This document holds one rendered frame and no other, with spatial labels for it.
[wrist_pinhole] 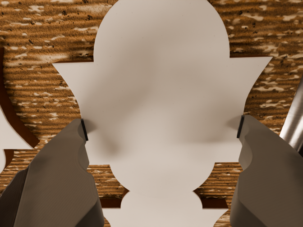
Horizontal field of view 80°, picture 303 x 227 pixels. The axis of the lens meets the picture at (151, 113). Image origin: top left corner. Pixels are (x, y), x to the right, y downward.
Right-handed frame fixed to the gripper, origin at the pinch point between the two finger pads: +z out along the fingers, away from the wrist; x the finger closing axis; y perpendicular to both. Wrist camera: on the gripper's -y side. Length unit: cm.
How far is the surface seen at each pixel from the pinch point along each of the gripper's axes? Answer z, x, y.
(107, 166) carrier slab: 1.1, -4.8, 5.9
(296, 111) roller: 2.7, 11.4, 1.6
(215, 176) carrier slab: 0.9, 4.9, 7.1
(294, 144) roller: 2.5, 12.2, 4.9
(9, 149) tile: 0.7, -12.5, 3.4
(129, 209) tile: -0.2, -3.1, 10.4
